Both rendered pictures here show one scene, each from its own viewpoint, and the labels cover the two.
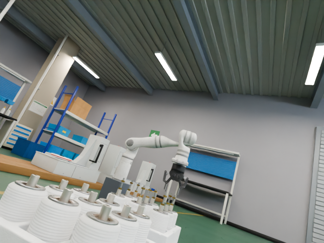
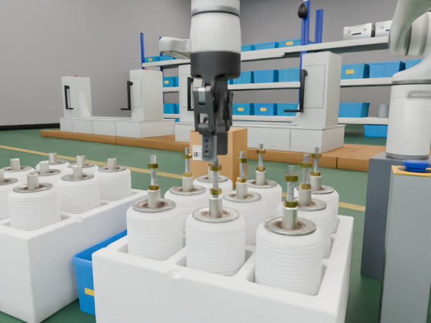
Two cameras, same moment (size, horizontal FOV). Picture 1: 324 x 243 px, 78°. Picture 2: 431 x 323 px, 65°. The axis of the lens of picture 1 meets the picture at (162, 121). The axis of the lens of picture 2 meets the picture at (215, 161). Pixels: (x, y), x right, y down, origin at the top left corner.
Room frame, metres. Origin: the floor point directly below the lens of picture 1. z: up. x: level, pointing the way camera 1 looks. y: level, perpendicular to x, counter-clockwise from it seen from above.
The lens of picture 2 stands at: (1.18, -0.69, 0.42)
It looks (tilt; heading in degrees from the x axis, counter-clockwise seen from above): 9 degrees down; 95
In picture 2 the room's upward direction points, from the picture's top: straight up
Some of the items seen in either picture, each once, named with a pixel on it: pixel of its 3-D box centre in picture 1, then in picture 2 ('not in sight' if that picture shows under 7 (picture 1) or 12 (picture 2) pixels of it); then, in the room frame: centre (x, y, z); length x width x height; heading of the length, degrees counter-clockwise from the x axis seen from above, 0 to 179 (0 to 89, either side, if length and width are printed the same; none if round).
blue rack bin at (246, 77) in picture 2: not in sight; (248, 79); (1.23, 5.47, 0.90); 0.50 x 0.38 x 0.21; 59
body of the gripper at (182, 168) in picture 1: (177, 172); (215, 82); (1.13, -0.17, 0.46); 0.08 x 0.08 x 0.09
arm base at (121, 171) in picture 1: (123, 169); (410, 122); (1.57, 0.16, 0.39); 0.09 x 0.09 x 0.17; 58
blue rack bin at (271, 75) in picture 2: not in sight; (270, 77); (1.59, 5.23, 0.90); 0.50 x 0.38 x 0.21; 59
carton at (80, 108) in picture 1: (74, 107); not in sight; (5.93, 2.61, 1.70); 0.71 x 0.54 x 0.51; 152
